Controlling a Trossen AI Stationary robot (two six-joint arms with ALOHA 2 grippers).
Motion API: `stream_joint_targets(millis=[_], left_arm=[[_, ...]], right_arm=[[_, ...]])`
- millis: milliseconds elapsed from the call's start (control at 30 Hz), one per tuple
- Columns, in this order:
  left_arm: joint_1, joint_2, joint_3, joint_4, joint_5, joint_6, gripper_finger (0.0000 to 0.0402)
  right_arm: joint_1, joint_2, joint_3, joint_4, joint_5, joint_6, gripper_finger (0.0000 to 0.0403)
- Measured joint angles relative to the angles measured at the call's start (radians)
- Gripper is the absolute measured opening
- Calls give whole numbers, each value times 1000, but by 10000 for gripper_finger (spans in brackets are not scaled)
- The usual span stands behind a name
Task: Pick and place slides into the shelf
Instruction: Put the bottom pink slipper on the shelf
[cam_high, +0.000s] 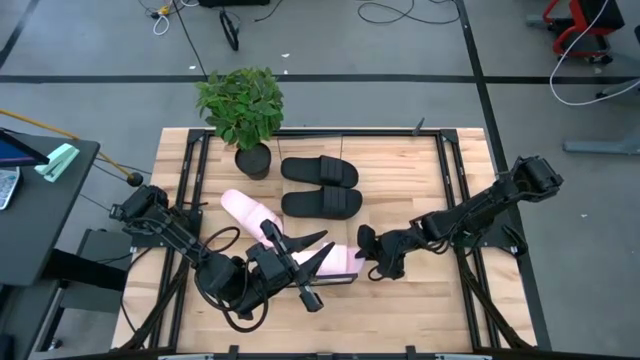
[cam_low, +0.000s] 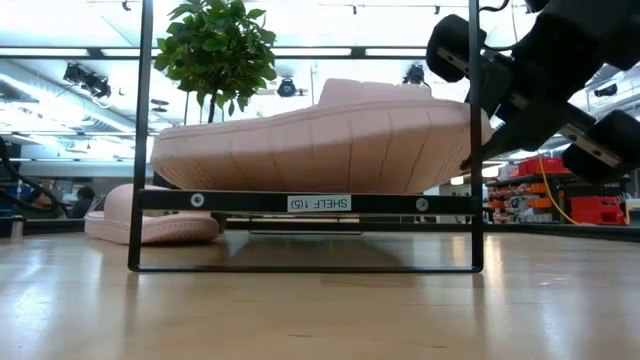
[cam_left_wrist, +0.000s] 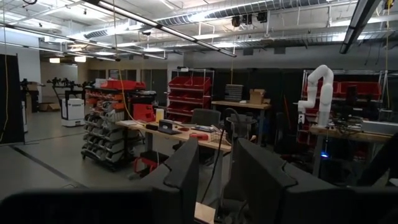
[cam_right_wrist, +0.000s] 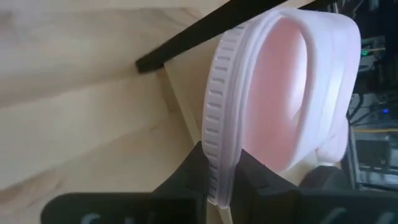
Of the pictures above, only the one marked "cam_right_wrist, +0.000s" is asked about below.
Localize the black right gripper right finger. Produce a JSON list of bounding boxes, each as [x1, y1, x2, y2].
[[231, 149, 398, 224]]

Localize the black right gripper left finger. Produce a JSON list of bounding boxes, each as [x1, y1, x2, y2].
[[40, 139, 209, 224]]

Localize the pink slide sandal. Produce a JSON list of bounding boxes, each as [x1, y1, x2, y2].
[[201, 6, 362, 210]]

